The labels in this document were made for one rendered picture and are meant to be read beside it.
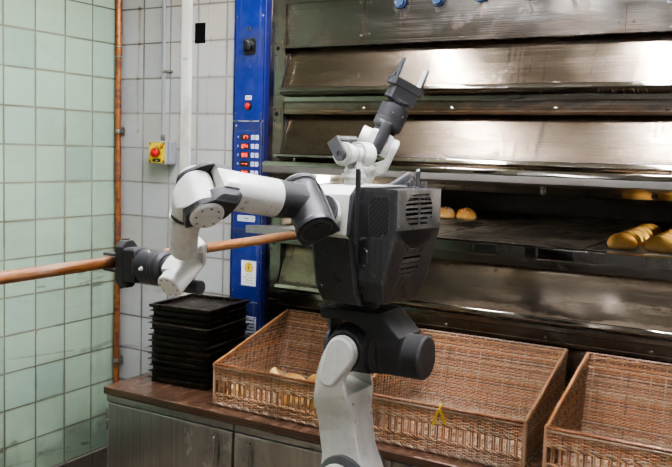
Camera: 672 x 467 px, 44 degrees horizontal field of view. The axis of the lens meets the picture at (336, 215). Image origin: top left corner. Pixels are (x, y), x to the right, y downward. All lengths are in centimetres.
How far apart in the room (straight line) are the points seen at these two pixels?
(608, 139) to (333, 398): 127
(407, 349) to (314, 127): 140
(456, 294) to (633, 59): 99
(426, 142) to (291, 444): 116
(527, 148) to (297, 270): 105
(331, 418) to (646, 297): 115
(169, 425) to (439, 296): 108
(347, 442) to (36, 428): 186
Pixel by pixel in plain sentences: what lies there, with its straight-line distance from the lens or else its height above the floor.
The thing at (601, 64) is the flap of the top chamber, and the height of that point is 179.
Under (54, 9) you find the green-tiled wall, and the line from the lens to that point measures 371.
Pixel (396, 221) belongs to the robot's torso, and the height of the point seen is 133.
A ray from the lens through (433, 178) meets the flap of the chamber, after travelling 287.
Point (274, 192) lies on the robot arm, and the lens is 189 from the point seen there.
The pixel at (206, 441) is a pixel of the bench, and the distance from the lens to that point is 304.
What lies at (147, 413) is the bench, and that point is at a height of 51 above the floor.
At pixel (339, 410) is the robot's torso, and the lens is 222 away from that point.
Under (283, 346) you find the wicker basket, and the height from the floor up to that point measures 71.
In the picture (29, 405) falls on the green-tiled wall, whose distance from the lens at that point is 375.
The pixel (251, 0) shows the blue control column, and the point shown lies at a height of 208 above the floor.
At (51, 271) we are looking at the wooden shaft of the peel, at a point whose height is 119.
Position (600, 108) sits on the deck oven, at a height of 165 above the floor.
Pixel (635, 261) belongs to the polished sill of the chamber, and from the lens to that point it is 284.
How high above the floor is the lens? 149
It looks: 4 degrees down
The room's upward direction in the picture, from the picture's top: 2 degrees clockwise
